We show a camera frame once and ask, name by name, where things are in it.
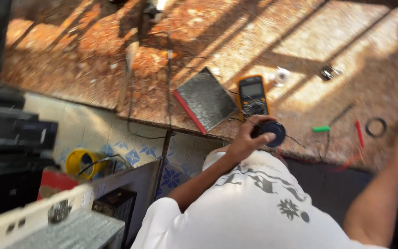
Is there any person's left hand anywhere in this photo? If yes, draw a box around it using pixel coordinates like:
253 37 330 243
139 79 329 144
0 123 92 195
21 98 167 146
228 114 278 163

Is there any black round speaker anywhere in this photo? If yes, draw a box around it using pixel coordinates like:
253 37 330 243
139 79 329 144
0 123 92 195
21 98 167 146
252 120 286 148

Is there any yellow digital multimeter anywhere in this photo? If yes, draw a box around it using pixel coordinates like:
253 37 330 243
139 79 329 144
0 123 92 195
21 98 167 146
237 75 271 120

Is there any red multimeter probe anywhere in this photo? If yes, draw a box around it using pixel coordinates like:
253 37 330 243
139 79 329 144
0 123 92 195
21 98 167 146
354 119 365 150

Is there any grey notebook with red spine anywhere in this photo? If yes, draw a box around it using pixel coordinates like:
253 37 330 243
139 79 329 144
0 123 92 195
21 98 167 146
173 67 238 135

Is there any white solder spool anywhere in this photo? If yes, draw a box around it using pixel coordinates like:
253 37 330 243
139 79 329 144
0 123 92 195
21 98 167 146
274 67 291 86

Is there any black multimeter probe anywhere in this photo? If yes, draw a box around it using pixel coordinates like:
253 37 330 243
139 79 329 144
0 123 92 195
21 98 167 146
328 103 355 127

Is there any person's white printed shirt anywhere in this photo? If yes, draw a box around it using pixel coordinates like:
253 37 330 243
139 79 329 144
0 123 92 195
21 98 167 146
131 149 386 249

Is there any small metal clip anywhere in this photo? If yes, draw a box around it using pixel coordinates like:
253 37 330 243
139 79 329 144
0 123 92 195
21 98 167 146
320 65 340 81

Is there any small black box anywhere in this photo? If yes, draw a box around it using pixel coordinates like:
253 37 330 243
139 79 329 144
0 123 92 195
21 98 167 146
92 188 138 239

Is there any yellow plastic bucket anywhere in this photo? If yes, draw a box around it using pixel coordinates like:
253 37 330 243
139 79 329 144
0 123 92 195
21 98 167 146
65 148 101 181

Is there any red plastic container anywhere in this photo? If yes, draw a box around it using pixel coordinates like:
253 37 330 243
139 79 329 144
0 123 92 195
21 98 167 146
37 168 79 201

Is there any black electronic device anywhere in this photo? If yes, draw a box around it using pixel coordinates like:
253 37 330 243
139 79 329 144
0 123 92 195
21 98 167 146
0 104 59 154

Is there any white plastic crate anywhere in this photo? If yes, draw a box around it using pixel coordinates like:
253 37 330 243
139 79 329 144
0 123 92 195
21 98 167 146
0 184 94 249

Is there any black rubber ring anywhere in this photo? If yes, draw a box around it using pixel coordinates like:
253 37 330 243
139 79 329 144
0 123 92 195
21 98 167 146
365 117 388 138

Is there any red probe wire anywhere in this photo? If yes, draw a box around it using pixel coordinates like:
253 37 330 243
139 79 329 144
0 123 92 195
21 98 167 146
278 145 363 173

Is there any black power cable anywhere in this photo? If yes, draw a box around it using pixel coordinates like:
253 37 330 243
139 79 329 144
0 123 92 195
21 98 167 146
127 31 177 140

